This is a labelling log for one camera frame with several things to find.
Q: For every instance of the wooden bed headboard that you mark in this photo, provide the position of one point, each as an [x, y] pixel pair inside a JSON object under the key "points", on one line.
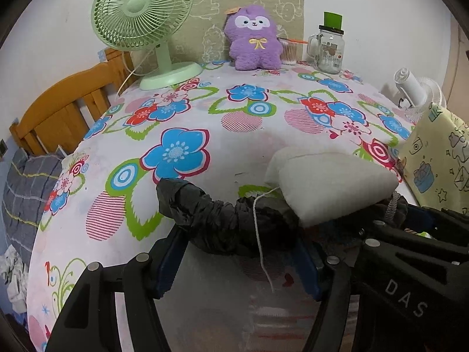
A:
{"points": [[55, 117]]}

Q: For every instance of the clear cotton swab container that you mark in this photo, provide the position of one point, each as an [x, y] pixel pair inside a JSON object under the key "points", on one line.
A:
{"points": [[289, 53]]}

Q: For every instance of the grey plaid bedding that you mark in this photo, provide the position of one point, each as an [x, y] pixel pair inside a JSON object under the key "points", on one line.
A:
{"points": [[22, 190]]}

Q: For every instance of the glass jar with green lid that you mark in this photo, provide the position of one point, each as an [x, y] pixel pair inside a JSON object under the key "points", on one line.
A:
{"points": [[329, 55]]}

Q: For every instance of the white crumpled cloth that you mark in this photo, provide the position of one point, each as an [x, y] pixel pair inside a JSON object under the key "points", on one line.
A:
{"points": [[13, 275]]}

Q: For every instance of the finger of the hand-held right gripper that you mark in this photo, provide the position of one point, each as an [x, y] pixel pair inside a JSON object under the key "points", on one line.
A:
{"points": [[403, 244], [419, 215]]}

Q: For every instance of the white standing fan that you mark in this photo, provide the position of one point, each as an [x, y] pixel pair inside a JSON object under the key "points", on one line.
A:
{"points": [[406, 84]]}

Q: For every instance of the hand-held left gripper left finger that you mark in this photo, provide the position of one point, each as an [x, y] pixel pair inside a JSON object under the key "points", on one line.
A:
{"points": [[166, 260]]}

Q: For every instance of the white soft pad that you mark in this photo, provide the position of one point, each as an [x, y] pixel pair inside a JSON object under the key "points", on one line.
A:
{"points": [[329, 187]]}

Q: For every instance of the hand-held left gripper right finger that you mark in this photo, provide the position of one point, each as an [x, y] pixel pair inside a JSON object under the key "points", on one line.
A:
{"points": [[307, 267]]}

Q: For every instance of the purple plush toy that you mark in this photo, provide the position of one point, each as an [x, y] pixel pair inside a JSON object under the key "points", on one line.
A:
{"points": [[252, 47]]}

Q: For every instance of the beige cartoon pillow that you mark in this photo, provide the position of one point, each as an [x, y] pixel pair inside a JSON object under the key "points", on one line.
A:
{"points": [[209, 0]]}

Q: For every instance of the black plastic bag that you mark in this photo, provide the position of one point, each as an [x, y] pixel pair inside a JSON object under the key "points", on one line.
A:
{"points": [[205, 220]]}

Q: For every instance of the green desk fan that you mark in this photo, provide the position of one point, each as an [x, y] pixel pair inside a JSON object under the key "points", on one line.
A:
{"points": [[139, 5]]}

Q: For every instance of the floral tablecloth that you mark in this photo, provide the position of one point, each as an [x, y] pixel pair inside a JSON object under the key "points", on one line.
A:
{"points": [[227, 146]]}

